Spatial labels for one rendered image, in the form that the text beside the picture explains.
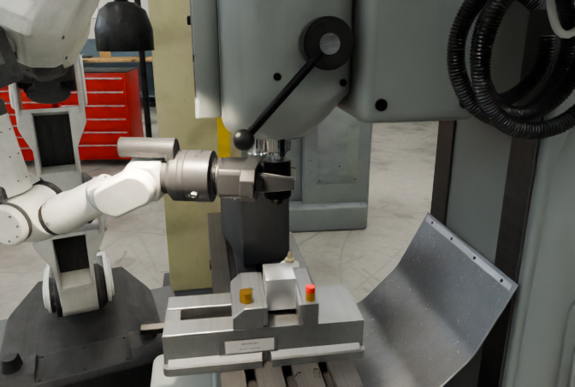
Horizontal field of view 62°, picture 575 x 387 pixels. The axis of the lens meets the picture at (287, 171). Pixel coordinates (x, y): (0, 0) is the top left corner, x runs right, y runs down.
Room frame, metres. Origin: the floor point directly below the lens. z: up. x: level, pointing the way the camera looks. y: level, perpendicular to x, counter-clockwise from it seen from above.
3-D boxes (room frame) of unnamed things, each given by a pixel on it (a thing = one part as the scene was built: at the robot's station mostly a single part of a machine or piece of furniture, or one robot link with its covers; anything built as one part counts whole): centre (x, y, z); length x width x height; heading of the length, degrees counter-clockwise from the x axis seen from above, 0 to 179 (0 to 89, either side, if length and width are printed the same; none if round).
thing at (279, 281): (0.77, 0.02, 1.03); 0.06 x 0.05 x 0.06; 8
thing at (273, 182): (0.75, 0.02, 1.23); 0.06 x 0.02 x 0.03; 86
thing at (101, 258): (1.39, 0.67, 0.68); 0.21 x 0.20 x 0.13; 23
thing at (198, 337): (0.77, 0.05, 0.97); 0.35 x 0.15 x 0.11; 98
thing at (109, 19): (0.65, 0.21, 1.48); 0.07 x 0.07 x 0.06
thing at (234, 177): (0.79, 0.11, 1.23); 0.13 x 0.12 x 0.10; 176
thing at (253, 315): (0.76, 0.07, 1.01); 0.12 x 0.06 x 0.04; 8
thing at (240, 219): (1.17, 0.09, 1.02); 0.22 x 0.12 x 0.20; 21
